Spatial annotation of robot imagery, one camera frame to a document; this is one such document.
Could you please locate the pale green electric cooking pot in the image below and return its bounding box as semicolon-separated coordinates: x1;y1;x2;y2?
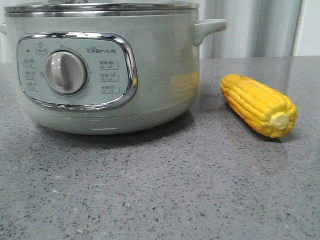
0;12;227;135

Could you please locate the yellow corn cob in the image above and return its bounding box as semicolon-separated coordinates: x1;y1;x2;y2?
220;74;298;138

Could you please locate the glass pot lid steel rim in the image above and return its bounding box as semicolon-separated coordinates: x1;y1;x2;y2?
4;0;199;13

